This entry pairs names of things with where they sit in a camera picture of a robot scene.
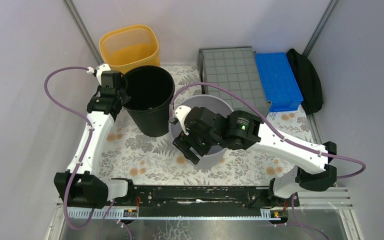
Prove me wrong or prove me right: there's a grey plastic waste bin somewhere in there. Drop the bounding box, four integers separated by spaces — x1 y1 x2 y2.
169 94 242 169

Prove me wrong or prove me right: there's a black plastic waste bin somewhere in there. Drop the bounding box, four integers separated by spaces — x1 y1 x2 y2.
123 65 175 138

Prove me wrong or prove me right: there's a large grey plastic crate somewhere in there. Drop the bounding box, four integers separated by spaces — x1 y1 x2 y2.
198 46 272 117

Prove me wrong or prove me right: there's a blue plastic divided crate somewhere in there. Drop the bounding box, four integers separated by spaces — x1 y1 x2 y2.
255 52 303 113

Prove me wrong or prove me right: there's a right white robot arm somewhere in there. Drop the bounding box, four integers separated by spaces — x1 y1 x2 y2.
173 105 337 206

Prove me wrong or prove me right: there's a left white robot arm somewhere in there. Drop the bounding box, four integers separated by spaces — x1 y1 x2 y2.
54 70 135 209

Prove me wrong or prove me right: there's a yellow slatted waste bin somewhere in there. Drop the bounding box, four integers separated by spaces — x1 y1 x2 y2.
99 24 161 73

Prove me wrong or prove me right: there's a floral patterned table mat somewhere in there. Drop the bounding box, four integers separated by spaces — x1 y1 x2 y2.
74 65 327 187

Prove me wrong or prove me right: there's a black cloth bundle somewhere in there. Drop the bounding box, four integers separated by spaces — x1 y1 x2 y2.
286 48 324 115

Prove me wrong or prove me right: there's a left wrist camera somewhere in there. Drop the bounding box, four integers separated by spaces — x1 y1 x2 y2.
86 63 111 85

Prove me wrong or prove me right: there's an aluminium frame base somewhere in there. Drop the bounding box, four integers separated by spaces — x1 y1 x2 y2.
45 188 363 240

